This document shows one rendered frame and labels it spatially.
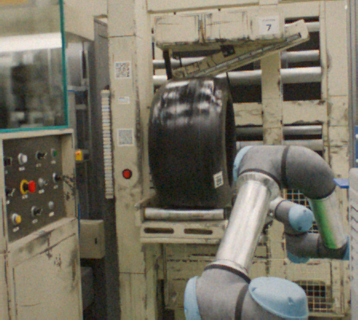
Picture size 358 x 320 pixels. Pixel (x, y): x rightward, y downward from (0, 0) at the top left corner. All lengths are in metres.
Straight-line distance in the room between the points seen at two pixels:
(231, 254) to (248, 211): 0.13
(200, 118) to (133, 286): 0.84
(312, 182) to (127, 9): 1.23
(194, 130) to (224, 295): 0.94
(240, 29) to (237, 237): 1.36
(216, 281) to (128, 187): 1.15
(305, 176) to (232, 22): 1.22
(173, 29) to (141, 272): 1.12
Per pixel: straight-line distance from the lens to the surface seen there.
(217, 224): 2.06
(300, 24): 2.51
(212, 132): 1.92
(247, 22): 2.39
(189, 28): 2.42
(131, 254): 2.28
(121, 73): 2.21
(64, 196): 2.14
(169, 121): 1.95
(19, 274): 1.76
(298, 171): 1.31
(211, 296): 1.12
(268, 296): 1.05
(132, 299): 2.34
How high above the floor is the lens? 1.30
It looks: 3 degrees down
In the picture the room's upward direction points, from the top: 2 degrees counter-clockwise
